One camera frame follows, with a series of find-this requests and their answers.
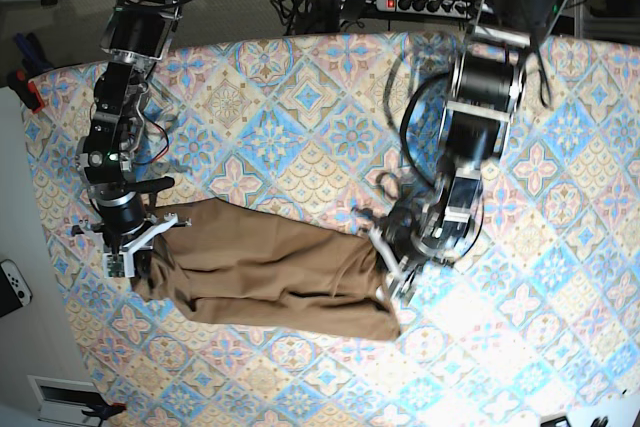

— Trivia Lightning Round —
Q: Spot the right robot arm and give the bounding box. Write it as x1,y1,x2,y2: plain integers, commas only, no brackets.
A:
72,0,194,278

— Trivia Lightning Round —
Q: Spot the brown t-shirt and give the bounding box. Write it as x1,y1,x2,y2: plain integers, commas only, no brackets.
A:
131,198,401,341

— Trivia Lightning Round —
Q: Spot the white floor vent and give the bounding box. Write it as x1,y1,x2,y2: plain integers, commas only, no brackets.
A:
27,375,102,426

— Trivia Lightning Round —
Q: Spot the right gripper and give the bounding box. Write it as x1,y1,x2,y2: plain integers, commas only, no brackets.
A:
71,181,192,282

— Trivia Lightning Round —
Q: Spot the blue handled tool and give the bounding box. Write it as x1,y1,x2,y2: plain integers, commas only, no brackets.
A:
13,33,54,76

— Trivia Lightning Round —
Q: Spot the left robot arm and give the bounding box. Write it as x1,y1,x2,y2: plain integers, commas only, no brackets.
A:
368,0,569,302

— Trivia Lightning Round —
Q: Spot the orange black bottom clamp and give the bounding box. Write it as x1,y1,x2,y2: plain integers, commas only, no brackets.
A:
81,403,127,424

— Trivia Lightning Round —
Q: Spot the red black table clamp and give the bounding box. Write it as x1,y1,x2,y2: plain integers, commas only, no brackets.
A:
6,70,44,114

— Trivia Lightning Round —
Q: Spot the white game controller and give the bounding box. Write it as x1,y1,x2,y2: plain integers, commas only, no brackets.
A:
0,259,32,317

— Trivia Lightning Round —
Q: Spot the patterned tile tablecloth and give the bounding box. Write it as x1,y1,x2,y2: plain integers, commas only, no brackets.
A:
22,34,639,426

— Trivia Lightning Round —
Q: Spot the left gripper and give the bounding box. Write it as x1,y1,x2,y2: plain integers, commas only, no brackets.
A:
352,204,480,305

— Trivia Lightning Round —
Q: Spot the white power strip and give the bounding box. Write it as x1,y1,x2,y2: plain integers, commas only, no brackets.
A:
374,0,470,20

